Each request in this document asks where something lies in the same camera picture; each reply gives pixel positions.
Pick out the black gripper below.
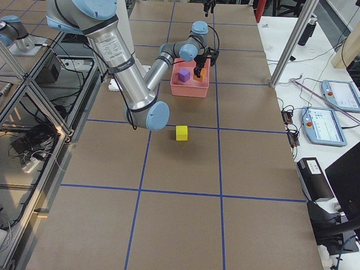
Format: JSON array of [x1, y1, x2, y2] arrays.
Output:
[[202, 0, 216, 10], [193, 47, 219, 78]]

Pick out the black computer monitor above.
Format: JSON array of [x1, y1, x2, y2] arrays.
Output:
[[307, 144, 359, 255]]

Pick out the black box with label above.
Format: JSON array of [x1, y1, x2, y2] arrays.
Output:
[[296, 157, 335, 202]]

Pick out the pink plastic bin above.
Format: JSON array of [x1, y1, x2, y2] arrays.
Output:
[[170, 58, 210, 98]]

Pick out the aluminium frame rail structure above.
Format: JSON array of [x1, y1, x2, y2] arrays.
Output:
[[1, 33, 100, 269]]

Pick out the aluminium frame post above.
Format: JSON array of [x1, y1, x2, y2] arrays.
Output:
[[269, 0, 319, 88]]

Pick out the orange block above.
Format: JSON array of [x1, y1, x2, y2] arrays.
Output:
[[193, 68, 207, 82]]

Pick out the purple block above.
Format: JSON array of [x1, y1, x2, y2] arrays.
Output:
[[177, 68, 191, 83]]

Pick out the far blue teach pendant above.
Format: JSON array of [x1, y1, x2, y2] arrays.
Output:
[[321, 80, 359, 113]]

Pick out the black water bottle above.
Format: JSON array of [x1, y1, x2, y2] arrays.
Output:
[[298, 17, 317, 46]]

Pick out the blue teach pendant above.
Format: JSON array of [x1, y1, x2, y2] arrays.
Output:
[[301, 107, 347, 147], [321, 80, 359, 113]]

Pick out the yellow block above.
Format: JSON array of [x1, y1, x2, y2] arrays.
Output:
[[175, 125, 188, 141]]

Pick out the near blue teach pendant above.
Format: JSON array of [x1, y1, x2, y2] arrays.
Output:
[[301, 107, 347, 147]]

